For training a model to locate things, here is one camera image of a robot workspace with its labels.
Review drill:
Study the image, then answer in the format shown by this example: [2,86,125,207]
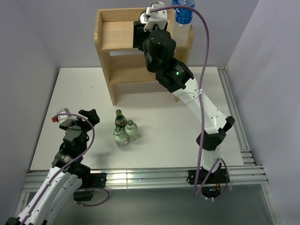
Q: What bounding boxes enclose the clear soda bottle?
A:
[113,127,128,147]
[125,120,139,141]

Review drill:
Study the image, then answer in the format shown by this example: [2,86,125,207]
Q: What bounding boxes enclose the black can yellow label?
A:
[151,1,166,8]

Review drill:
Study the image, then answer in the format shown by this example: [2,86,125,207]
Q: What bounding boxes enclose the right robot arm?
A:
[133,21,235,183]

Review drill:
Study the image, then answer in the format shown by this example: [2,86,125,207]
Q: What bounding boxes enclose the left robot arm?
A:
[6,108,100,225]

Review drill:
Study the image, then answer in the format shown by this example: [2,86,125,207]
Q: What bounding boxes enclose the front clear water bottle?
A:
[172,8,193,45]

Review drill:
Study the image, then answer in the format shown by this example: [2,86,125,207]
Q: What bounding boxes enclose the green bottle red label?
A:
[115,109,128,130]

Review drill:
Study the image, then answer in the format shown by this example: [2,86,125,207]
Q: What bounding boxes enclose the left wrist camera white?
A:
[51,108,77,127]

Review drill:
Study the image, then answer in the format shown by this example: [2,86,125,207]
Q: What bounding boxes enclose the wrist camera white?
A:
[51,108,77,127]
[144,7,167,32]

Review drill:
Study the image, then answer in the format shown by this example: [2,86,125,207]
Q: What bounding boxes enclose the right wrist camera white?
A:
[144,7,167,32]

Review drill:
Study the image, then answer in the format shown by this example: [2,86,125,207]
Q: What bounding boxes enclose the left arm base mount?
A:
[73,172,107,202]

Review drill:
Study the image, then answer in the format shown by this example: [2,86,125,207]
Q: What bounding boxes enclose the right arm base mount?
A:
[187,169,230,198]

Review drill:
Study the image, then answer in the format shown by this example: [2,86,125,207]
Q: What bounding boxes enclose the aluminium frame rails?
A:
[17,66,282,225]

